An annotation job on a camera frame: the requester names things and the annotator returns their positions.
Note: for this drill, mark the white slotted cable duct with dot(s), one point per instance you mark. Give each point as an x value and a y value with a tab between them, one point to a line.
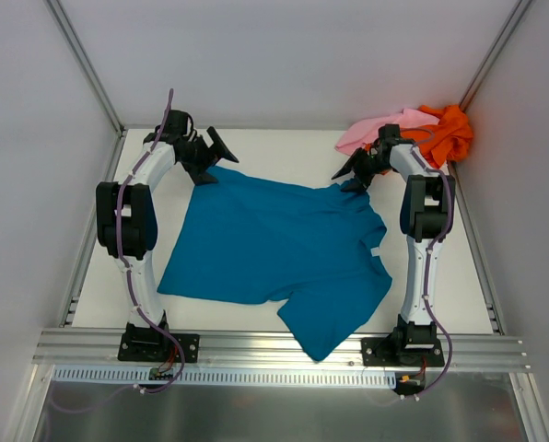
218	376

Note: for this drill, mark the black mounting plate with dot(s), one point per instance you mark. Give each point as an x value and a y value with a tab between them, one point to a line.
184	347
385	351

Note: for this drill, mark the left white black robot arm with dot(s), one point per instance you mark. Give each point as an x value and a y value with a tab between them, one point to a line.
127	227

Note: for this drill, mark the left aluminium corner post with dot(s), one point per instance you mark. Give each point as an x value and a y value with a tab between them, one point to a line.
68	31

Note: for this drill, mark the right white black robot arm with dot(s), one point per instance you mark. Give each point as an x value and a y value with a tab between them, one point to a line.
426	218

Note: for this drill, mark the right aluminium corner post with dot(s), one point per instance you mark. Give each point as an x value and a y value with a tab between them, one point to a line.
510	26

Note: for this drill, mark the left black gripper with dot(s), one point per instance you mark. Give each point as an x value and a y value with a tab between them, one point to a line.
204	155

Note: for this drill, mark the aluminium corner post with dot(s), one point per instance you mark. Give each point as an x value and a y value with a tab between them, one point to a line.
510	26
68	31

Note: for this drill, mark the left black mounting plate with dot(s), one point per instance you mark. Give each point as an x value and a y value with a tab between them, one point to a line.
184	347

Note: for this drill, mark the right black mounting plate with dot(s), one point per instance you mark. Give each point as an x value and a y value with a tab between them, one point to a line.
385	351

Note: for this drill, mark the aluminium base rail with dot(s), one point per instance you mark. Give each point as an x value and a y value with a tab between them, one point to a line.
244	349

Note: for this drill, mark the pink t shirt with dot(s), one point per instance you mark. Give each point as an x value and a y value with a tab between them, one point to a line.
365	132

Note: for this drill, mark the orange t shirt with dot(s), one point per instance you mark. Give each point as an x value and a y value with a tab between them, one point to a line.
443	135

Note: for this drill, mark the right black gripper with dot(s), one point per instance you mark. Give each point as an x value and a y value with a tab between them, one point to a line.
360	168

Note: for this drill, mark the teal blue t shirt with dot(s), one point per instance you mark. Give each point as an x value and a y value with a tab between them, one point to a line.
250	241

